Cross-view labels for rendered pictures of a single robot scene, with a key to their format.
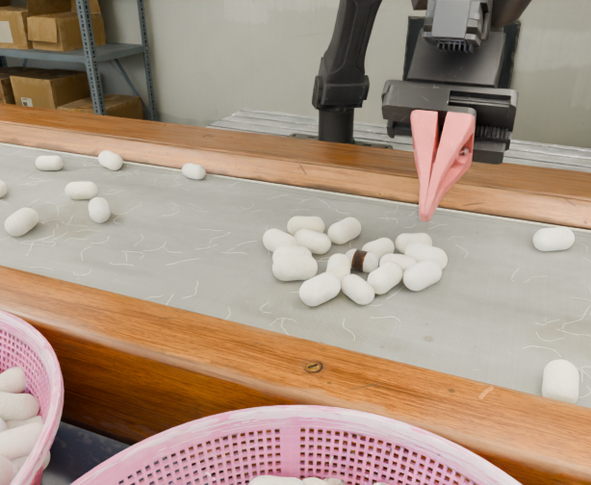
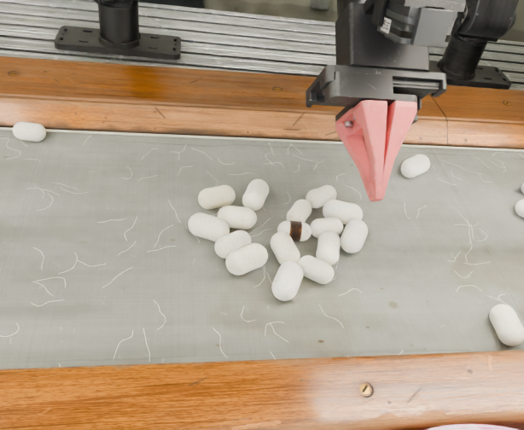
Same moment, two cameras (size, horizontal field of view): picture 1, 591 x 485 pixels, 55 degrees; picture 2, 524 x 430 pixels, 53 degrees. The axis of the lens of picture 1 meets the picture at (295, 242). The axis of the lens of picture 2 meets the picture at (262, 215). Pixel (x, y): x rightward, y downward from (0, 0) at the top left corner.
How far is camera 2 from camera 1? 0.26 m
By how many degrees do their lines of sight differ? 33
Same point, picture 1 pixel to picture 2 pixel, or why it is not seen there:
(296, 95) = not seen: outside the picture
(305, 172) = (164, 116)
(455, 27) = (437, 37)
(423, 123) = (375, 113)
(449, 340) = (407, 300)
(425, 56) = (363, 37)
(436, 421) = (481, 408)
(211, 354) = (275, 412)
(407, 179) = (270, 113)
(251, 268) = (195, 264)
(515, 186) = not seen: hidden behind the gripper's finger
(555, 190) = not seen: hidden behind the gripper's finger
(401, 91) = (349, 79)
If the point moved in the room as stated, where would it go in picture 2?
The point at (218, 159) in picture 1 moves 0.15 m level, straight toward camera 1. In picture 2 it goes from (50, 108) to (113, 188)
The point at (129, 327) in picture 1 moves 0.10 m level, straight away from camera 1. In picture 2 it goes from (169, 411) to (72, 314)
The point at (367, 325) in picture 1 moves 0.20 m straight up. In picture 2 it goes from (341, 306) to (423, 90)
